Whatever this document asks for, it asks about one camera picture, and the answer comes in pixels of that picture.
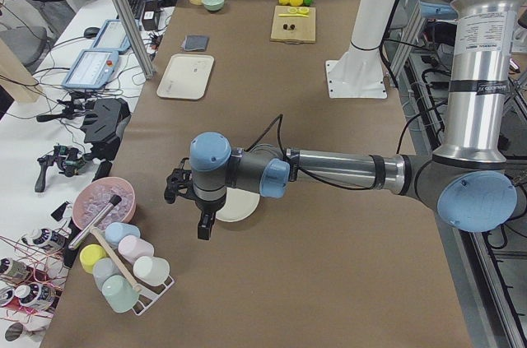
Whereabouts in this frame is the grey cup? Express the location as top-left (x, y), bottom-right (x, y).
top-left (92, 258), bottom-right (121, 291)

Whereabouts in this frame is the grey folded cloth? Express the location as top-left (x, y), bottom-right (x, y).
top-left (181, 35), bottom-right (209, 52)

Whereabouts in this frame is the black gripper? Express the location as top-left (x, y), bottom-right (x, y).
top-left (164, 157), bottom-right (226, 240)

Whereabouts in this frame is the cream rabbit tray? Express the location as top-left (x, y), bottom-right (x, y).
top-left (156, 53), bottom-right (215, 100)

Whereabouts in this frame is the aluminium frame post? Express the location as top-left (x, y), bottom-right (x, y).
top-left (112, 0), bottom-right (154, 80)

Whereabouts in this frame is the blue teach pendant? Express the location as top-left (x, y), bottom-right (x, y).
top-left (91, 19), bottom-right (131, 53)
top-left (62, 49), bottom-right (119, 90)

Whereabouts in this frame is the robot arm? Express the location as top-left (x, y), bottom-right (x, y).
top-left (164, 0), bottom-right (525, 239)

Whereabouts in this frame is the white cup rack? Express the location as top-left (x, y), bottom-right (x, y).
top-left (90, 227), bottom-right (175, 317)

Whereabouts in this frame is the black computer mouse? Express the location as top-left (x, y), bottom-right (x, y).
top-left (83, 26), bottom-right (100, 39)

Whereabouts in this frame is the metal handled scoop in bowl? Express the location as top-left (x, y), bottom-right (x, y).
top-left (68, 194), bottom-right (122, 250)

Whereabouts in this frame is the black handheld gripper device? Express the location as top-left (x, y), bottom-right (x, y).
top-left (35, 145), bottom-right (87, 193)

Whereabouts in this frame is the bamboo cutting board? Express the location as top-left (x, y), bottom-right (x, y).
top-left (270, 6), bottom-right (316, 44)

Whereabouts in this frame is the white cup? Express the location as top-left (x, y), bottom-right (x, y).
top-left (133, 256), bottom-right (170, 286)

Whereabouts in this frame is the yellow cup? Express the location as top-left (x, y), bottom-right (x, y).
top-left (79, 244), bottom-right (108, 274)

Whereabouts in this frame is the cream round plate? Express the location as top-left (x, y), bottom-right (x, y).
top-left (216, 188), bottom-right (260, 223)

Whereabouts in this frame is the mint green bowl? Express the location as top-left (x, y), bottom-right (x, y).
top-left (202, 0), bottom-right (226, 12)

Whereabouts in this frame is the mint green cup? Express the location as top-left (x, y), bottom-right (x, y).
top-left (101, 275), bottom-right (139, 313)

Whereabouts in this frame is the blue cup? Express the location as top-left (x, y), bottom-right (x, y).
top-left (105, 222), bottom-right (141, 248)

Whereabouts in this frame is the yellow plastic knife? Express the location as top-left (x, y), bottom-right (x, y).
top-left (277, 13), bottom-right (310, 18)

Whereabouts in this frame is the pink cup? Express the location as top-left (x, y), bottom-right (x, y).
top-left (118, 235), bottom-right (155, 264)

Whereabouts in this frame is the pink bowl with ice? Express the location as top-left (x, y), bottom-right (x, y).
top-left (72, 177), bottom-right (137, 230)

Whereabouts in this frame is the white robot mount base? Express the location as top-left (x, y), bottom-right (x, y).
top-left (325, 0), bottom-right (397, 99)

